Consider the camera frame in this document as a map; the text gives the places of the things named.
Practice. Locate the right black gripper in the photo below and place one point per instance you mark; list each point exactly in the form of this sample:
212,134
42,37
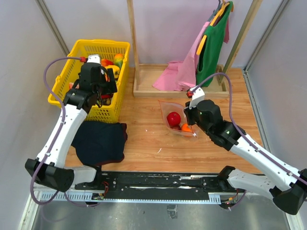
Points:
188,112

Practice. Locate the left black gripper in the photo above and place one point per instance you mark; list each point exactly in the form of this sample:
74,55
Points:
110,75

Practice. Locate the orange fruit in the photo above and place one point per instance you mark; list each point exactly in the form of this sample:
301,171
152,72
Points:
186,128

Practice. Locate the clear zip top bag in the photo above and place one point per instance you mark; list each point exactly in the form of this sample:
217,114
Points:
168,107

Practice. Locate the red apple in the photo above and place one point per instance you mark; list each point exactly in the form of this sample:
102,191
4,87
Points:
173,119

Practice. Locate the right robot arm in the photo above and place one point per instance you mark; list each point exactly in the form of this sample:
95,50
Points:
282,183

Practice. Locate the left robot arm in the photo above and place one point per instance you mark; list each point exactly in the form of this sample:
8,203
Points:
48,168

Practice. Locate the yellow bell pepper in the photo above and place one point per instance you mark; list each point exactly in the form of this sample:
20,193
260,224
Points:
116,70

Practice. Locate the red chili pepper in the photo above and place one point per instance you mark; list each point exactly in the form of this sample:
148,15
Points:
106,96

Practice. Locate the red bell pepper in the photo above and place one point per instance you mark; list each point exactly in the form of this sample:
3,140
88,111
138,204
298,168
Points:
106,62

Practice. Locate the mango fruit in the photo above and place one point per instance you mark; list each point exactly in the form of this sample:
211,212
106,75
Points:
118,60

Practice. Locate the yellow plastic basket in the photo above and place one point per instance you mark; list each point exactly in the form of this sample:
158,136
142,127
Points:
105,49

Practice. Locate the wooden rack tray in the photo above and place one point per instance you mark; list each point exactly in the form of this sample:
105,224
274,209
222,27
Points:
149,73

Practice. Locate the watermelon slice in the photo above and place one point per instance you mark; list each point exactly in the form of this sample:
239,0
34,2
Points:
71,85

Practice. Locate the pink shirt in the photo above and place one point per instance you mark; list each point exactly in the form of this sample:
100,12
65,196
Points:
181,75

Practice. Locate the green shirt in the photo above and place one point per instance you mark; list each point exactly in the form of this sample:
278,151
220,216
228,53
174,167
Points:
216,36

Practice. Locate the dark navy cloth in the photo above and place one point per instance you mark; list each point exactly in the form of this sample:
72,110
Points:
97,143

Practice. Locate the yellow clothes hanger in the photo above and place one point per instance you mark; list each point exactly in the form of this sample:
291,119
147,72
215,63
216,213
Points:
201,44

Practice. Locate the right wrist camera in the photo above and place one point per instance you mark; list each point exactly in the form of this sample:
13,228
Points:
196,95

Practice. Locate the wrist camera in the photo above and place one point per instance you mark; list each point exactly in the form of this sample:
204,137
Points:
91,59
196,95

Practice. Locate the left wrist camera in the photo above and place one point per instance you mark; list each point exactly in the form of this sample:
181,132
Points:
91,59

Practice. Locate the left wooden rack post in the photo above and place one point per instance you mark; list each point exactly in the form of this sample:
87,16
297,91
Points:
134,41

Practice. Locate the wooden rack post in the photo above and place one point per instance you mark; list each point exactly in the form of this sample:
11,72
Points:
134,41
249,18

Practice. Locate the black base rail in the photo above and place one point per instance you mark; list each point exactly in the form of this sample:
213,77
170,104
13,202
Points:
157,185

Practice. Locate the right wooden rack post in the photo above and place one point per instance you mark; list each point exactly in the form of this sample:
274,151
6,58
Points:
249,18

